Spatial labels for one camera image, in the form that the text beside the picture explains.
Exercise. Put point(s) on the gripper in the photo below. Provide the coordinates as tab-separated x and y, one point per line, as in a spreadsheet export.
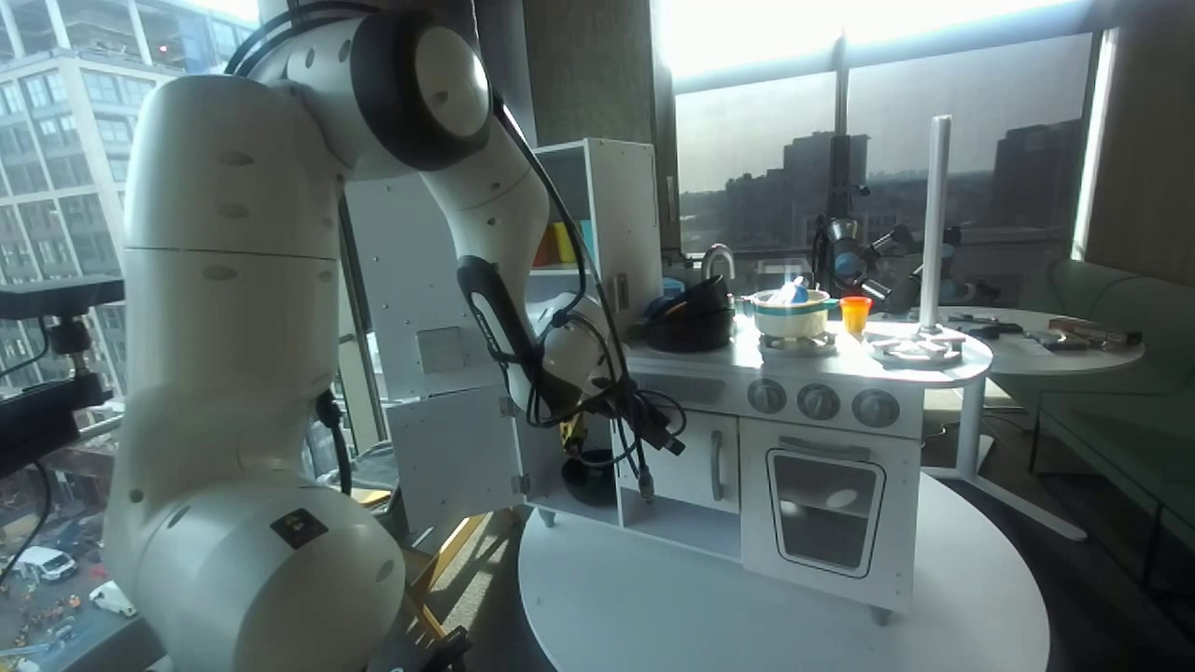
568	403

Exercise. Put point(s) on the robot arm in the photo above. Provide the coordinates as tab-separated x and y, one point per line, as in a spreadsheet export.
233	373

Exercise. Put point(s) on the small white refrigerator door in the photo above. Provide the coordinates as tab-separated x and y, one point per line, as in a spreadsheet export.
453	457

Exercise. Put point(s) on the white cabinet door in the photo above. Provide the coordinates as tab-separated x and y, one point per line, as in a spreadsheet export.
686	467

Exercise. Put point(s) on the large white refrigerator door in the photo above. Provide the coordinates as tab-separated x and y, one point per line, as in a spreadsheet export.
411	280

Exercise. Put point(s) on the white oven door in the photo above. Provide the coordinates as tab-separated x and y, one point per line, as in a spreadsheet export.
826	523

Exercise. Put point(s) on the small black bowl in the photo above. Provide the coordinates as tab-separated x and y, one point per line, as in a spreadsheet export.
590	478

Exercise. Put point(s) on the orange toy block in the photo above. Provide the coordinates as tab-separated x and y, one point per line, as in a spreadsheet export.
545	247

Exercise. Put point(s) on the yellow toy block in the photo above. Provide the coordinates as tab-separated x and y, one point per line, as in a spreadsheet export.
564	243

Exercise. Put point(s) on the yellow wooden stand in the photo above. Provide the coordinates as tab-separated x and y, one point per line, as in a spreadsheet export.
448	560

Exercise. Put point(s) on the grey stove knob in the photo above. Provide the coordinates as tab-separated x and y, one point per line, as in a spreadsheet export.
766	397
876	408
819	401

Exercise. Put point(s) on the silver toy tap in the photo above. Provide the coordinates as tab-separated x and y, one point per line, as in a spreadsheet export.
718	257

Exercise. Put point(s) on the grey toy burner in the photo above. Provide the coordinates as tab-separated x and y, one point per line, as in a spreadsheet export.
799	344
915	350

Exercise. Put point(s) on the cream toy pot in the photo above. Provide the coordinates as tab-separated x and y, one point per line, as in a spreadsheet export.
792	317

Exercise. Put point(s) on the pale blue toy food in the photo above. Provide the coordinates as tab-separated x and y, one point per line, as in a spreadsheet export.
791	292

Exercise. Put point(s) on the white toy kitchen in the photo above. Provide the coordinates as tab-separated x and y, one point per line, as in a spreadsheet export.
822	523

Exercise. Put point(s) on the orange cup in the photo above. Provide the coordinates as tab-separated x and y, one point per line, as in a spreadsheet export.
855	315

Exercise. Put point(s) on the white pole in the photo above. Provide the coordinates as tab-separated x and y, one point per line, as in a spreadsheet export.
934	224

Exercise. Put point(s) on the black flat object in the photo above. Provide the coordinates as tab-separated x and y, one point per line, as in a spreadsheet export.
985	326

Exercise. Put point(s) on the window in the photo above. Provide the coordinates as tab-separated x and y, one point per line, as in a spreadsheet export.
56	187
934	140

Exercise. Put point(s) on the round white table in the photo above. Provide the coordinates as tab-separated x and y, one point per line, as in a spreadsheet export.
1036	359

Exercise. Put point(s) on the brown flat object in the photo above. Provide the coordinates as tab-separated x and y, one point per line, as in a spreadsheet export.
1092	331

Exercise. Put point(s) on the green sofa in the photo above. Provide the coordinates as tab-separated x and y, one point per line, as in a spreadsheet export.
1111	411

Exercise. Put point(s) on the camera on tripod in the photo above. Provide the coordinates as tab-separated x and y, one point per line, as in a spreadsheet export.
845	252

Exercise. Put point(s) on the camera on mount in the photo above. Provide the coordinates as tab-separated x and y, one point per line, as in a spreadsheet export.
42	411

